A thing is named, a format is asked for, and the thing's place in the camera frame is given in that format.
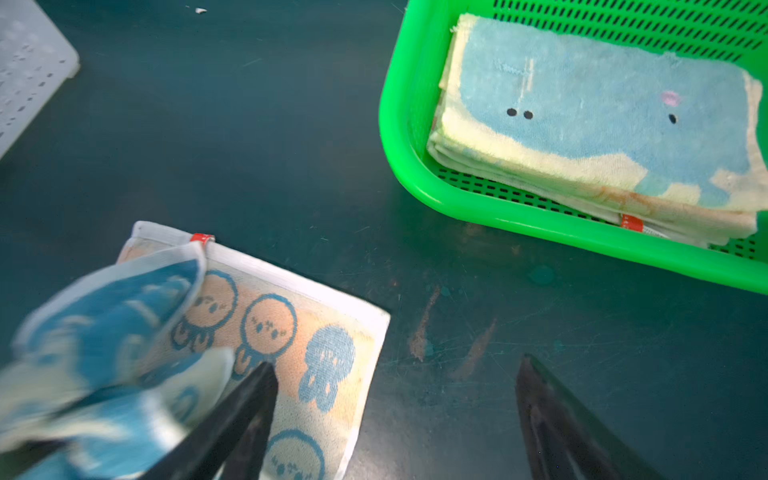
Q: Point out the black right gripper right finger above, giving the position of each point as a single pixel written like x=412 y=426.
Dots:
x=565 y=440

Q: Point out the white perforated plastic basket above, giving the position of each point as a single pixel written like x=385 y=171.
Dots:
x=36 y=59

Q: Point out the green perforated plastic basket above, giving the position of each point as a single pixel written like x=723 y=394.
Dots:
x=732 y=31

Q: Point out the colourful printed rabbit towel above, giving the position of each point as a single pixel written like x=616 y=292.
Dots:
x=691 y=224

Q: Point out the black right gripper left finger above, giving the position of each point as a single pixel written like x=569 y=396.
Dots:
x=231 y=442

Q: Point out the pale yellow towel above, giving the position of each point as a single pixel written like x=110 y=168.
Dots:
x=593 y=114

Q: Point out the teal patterned towel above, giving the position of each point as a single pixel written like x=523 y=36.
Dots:
x=125 y=362

